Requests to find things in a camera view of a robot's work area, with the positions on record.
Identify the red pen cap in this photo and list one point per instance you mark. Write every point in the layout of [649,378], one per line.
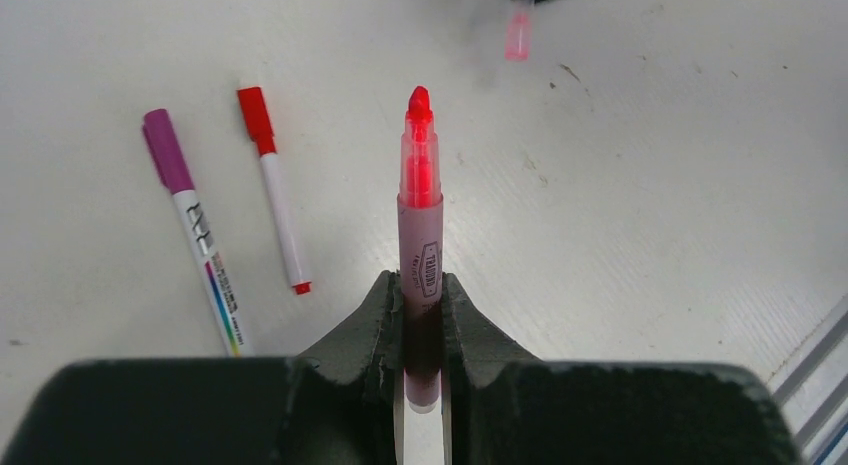
[257,119]

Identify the aluminium mounting rail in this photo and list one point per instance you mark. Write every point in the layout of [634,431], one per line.
[811,389]

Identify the pink translucent pen cap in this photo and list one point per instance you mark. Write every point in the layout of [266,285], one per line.
[519,30]

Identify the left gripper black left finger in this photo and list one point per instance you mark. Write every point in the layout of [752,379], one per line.
[346,392]

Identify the white pen red tip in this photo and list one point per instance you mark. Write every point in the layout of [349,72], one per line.
[292,249]

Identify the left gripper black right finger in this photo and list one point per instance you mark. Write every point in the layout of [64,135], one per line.
[475,397]

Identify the magenta pen cap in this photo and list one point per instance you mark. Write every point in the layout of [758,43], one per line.
[165,151]

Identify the pink purple pen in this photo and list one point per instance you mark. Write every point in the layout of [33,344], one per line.
[420,210]

